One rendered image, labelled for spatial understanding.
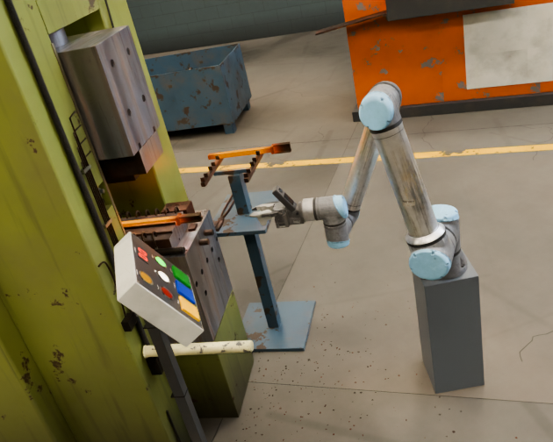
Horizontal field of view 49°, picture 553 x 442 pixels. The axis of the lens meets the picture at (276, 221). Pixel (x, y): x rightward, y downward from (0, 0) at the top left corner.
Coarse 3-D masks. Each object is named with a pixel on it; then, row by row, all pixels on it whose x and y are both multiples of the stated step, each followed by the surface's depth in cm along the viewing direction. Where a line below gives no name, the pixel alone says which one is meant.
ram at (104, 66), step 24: (72, 48) 202; (96, 48) 198; (120, 48) 214; (72, 72) 203; (96, 72) 202; (120, 72) 212; (96, 96) 206; (120, 96) 211; (144, 96) 230; (96, 120) 211; (120, 120) 210; (144, 120) 227; (96, 144) 216; (120, 144) 214
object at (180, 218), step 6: (174, 216) 249; (180, 216) 247; (186, 216) 246; (192, 216) 245; (198, 216) 244; (126, 222) 253; (132, 222) 252; (138, 222) 251; (144, 222) 250; (150, 222) 250; (156, 222) 249; (162, 222) 249; (180, 222) 247; (186, 222) 247; (192, 222) 246
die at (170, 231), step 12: (144, 216) 259; (156, 216) 256; (168, 216) 254; (132, 228) 251; (144, 228) 249; (156, 228) 247; (168, 228) 245; (180, 228) 251; (144, 240) 242; (156, 240) 240; (168, 240) 239
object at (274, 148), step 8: (272, 144) 292; (280, 144) 289; (288, 144) 287; (224, 152) 298; (232, 152) 296; (240, 152) 294; (248, 152) 293; (264, 152) 291; (272, 152) 290; (280, 152) 290; (288, 152) 289
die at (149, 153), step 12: (156, 132) 237; (144, 144) 225; (156, 144) 236; (132, 156) 222; (144, 156) 224; (156, 156) 235; (108, 168) 226; (120, 168) 226; (132, 168) 225; (144, 168) 224
